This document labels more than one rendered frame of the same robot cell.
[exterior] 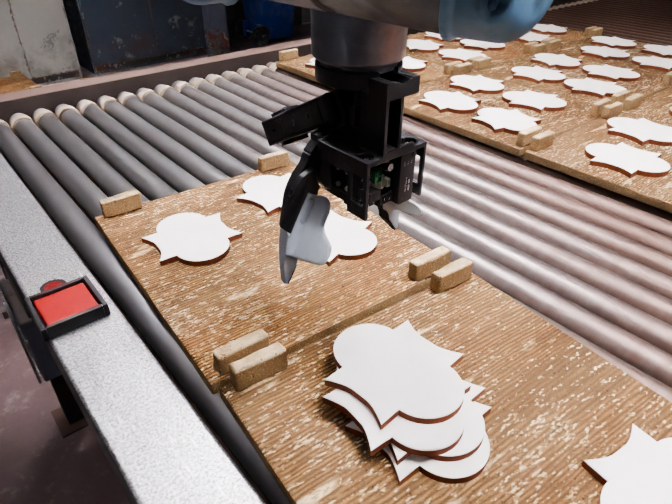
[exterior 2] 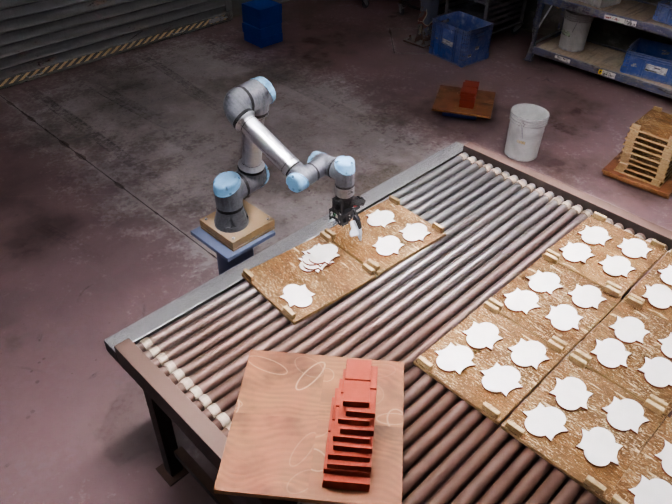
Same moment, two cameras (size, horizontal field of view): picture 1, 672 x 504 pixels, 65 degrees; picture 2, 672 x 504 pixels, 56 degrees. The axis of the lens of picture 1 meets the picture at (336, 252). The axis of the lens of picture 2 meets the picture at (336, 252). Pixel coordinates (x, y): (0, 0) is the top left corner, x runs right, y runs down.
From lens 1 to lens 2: 2.40 m
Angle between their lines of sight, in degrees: 65
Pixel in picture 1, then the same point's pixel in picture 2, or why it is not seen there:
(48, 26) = not seen: outside the picture
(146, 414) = (316, 227)
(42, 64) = not seen: outside the picture
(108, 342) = not seen: hidden behind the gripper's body
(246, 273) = (365, 232)
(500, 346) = (341, 278)
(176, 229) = (383, 214)
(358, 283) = (364, 253)
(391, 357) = (326, 252)
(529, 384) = (327, 281)
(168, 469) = (303, 233)
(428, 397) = (314, 257)
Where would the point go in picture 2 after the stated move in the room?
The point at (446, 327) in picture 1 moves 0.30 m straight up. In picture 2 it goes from (347, 269) to (349, 208)
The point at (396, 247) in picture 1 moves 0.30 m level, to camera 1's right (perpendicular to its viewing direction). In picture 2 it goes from (385, 261) to (397, 312)
